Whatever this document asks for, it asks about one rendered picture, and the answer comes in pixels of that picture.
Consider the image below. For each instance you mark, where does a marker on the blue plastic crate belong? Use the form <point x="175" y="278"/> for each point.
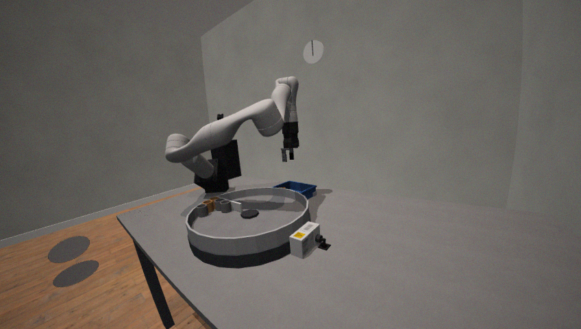
<point x="308" y="190"/>

